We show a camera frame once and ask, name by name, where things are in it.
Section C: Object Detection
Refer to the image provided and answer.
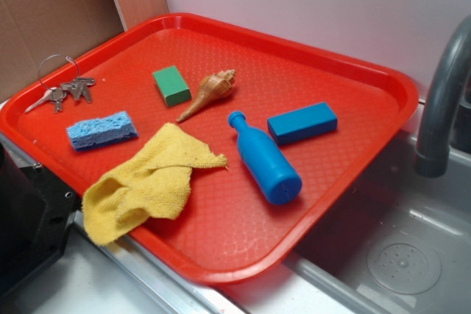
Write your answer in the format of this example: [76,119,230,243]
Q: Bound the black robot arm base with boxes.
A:
[1,147,79,300]

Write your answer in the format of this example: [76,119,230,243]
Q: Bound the green rectangular block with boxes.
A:
[152,65,191,107]

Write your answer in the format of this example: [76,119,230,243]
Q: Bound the blue rectangular block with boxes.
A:
[267,102,338,146]

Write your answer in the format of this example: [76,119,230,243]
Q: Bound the red plastic tray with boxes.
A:
[1,14,418,285]

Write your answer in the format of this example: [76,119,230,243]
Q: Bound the brown spiral seashell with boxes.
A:
[176,69,236,123]

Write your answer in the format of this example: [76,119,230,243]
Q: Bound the blue plastic bottle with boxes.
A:
[228,111,302,205]

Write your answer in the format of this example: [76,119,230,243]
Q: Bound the yellow cloth rag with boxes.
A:
[82,123,227,246]

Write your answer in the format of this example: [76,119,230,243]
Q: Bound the blue sponge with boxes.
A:
[66,111,138,151]

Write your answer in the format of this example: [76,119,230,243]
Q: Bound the grey plastic sink basin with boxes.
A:
[223,133,470,313]

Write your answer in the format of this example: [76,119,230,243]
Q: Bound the grey sink faucet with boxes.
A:
[414,17,470,178]

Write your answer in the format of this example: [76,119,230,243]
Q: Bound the brown cardboard panel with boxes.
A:
[1,0,168,101]

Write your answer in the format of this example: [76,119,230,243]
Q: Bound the silver keys on ring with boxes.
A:
[24,54,96,114]

